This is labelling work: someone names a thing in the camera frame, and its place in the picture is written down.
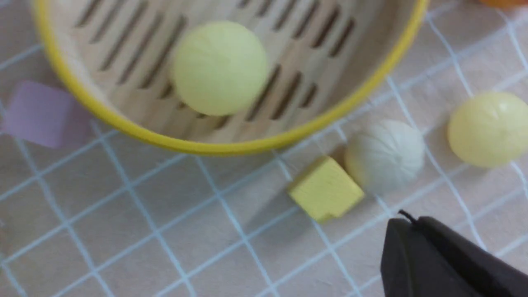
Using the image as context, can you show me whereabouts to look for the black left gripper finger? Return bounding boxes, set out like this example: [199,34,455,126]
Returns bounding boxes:
[380,210,528,297]

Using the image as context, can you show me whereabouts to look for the white bun front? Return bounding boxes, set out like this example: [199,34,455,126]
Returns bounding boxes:
[344,120,426,196]

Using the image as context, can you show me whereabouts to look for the yellow bun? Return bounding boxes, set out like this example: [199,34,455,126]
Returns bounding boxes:
[170,21,269,116]
[447,92,528,169]

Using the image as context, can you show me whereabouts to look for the bamboo steamer tray yellow rim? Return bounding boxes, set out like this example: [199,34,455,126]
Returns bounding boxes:
[33,0,429,156]

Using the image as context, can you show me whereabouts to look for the yellow cube block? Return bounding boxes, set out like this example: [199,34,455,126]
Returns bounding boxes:
[288,156,365,224]

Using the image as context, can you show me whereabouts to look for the checkered orange tablecloth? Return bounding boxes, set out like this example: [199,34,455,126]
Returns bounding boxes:
[0,0,527,297]

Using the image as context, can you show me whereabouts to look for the purple cube block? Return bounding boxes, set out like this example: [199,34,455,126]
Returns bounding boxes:
[1,81,91,148]

